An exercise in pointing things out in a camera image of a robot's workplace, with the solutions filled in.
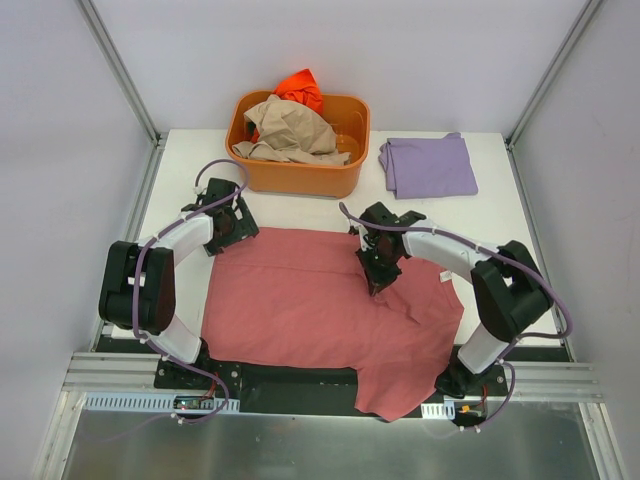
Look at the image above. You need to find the orange plastic basket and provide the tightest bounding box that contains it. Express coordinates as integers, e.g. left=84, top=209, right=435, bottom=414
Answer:
left=225, top=90, right=370, bottom=198

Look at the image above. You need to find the right white cable duct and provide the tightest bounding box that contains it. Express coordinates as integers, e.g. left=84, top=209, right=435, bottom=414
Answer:
left=420, top=400, right=456, bottom=421

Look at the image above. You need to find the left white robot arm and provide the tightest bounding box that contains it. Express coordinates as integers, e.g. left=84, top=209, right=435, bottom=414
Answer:
left=98, top=178, right=259, bottom=389

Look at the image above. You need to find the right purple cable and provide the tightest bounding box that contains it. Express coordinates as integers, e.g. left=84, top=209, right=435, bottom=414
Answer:
left=338, top=201, right=574, bottom=361

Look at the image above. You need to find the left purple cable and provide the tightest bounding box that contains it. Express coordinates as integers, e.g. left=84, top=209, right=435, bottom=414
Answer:
left=132, top=158, right=251, bottom=346

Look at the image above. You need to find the pink t-shirt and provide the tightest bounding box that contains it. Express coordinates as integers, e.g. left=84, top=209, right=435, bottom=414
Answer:
left=201, top=228, right=464, bottom=422

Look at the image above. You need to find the right aluminium frame post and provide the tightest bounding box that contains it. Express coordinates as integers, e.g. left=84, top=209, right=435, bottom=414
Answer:
left=505, top=0, right=606, bottom=151

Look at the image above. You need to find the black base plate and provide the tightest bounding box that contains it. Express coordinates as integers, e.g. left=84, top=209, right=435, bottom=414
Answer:
left=153, top=359, right=508, bottom=418

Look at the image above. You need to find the aluminium frame post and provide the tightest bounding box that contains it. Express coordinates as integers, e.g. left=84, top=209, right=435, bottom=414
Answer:
left=77, top=0, right=164, bottom=146
left=505, top=0, right=606, bottom=151

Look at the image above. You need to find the folded purple t-shirt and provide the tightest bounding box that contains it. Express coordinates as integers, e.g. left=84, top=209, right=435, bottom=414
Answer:
left=378, top=132, right=479, bottom=200

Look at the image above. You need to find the aluminium frame rail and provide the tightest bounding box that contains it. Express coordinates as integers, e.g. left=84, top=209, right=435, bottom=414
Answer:
left=62, top=352, right=160, bottom=393

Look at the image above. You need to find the beige t-shirt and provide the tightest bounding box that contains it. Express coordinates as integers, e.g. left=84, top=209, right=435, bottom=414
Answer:
left=231, top=94, right=351, bottom=167

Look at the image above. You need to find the left white cable duct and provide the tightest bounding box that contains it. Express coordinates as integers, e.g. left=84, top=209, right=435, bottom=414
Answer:
left=84, top=393, right=240, bottom=415

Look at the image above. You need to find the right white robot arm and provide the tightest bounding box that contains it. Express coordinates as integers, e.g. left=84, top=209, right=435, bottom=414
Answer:
left=340, top=202, right=556, bottom=395

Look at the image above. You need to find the left aluminium frame post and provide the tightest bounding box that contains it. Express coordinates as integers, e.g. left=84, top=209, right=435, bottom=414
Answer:
left=77, top=0, right=164, bottom=146

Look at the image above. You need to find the orange t-shirt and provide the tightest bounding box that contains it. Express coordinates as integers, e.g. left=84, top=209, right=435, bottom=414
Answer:
left=273, top=69, right=324, bottom=115

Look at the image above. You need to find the white cable duct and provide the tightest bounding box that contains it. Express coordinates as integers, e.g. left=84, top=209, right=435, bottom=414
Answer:
left=420, top=400, right=456, bottom=421
left=84, top=393, right=240, bottom=415

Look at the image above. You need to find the purple cable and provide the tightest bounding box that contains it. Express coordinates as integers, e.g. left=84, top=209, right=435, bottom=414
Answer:
left=338, top=201, right=574, bottom=361
left=132, top=158, right=251, bottom=346

